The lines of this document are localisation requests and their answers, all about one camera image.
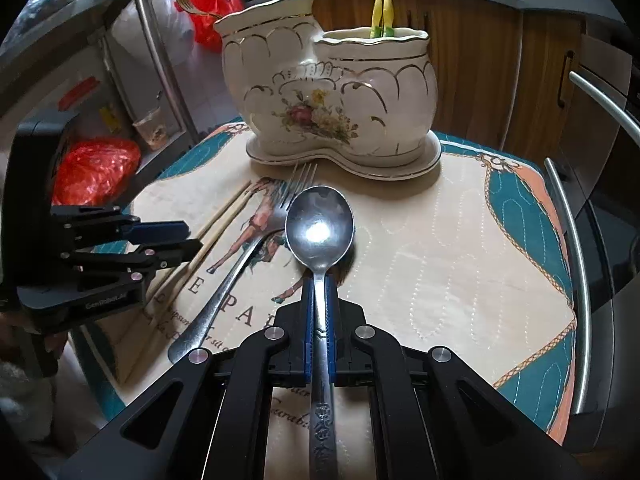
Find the glass shelf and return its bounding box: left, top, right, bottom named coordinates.
left=0, top=0, right=136, bottom=86

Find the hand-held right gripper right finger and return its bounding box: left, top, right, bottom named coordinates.
left=325, top=276, right=596, bottom=480

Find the clear glass cup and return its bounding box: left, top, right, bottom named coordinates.
left=132, top=105, right=168, bottom=151

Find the crumpled red plastic bag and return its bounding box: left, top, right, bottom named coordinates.
left=52, top=137, right=143, bottom=206

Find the floral ceramic utensil holder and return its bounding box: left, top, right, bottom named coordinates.
left=214, top=0, right=443, bottom=181

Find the stainless steel oven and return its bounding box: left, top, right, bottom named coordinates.
left=544, top=60, right=640, bottom=416

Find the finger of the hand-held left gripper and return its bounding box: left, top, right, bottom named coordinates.
left=52, top=206, right=191, bottom=248
left=65, top=240, right=203, bottom=286

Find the printed quilted mat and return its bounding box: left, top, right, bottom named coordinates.
left=70, top=117, right=576, bottom=480

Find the curved chrome pole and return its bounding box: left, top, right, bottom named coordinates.
left=127, top=0, right=201, bottom=136

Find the wooden chopstick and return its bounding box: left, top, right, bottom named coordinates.
left=190, top=180, right=252, bottom=243
left=149, top=193, right=253, bottom=307

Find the white plastic bag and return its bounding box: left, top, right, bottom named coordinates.
left=110, top=0, right=196, bottom=66

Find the large silver spoon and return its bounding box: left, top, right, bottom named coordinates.
left=285, top=186, right=356, bottom=480

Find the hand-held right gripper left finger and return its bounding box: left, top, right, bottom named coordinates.
left=50, top=280, right=316, bottom=480

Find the wooden kitchen cabinet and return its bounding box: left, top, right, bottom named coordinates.
left=315, top=0, right=586, bottom=161

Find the silver fork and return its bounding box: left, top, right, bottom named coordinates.
left=167, top=162, right=318, bottom=366

